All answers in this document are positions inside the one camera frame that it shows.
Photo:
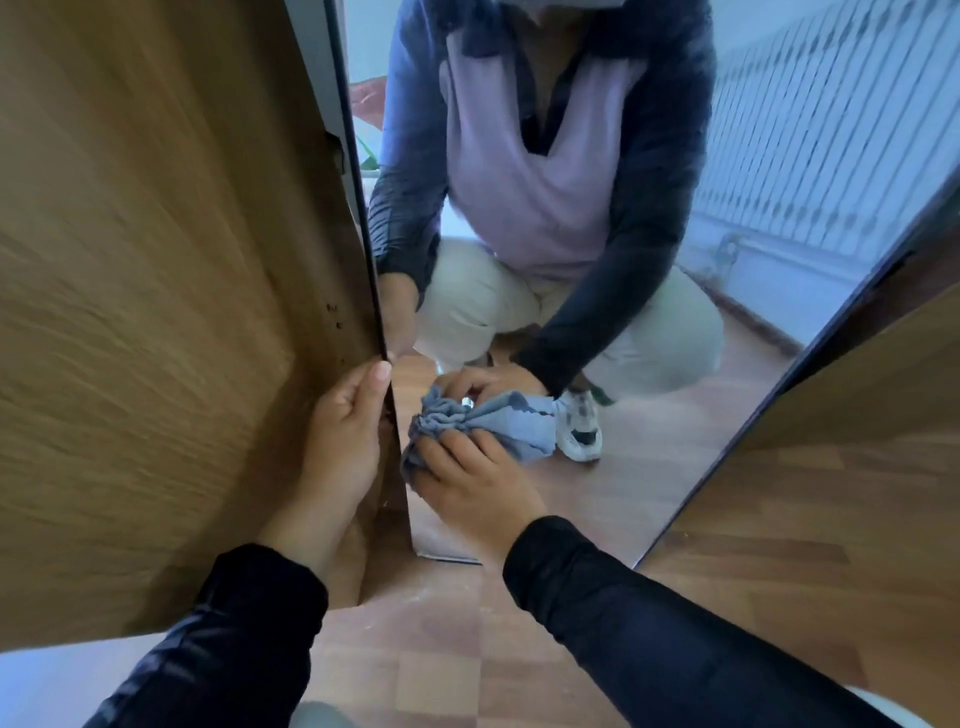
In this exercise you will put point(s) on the person's right hand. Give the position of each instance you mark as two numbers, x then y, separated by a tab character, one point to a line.
480	495

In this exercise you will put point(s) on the person's left hand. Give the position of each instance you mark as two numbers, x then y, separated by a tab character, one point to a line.
337	450

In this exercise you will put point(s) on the person's left thumb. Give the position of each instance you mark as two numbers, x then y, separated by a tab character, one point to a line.
371	405

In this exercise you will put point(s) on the person's right thumb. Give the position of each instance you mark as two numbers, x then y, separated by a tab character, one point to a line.
424	489

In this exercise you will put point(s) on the person's right middle finger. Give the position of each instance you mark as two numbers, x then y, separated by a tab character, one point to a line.
461	446

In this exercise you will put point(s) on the blue cleaning cloth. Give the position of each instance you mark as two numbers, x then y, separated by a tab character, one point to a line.
502	431

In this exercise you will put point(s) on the brown wooden wardrobe door panel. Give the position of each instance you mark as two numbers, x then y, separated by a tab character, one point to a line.
165	300

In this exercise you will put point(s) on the person's right forearm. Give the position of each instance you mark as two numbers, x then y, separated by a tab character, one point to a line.
660	645

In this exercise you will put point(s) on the person's left forearm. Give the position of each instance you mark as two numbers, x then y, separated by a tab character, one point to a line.
225	637

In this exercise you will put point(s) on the person's beige trousers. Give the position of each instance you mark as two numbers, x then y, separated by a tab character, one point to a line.
319	718

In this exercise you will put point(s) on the brown wooden cabinet panel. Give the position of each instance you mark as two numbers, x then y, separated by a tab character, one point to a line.
877	367

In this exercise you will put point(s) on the tall mirror with dark frame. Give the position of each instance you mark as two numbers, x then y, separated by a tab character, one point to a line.
757	225

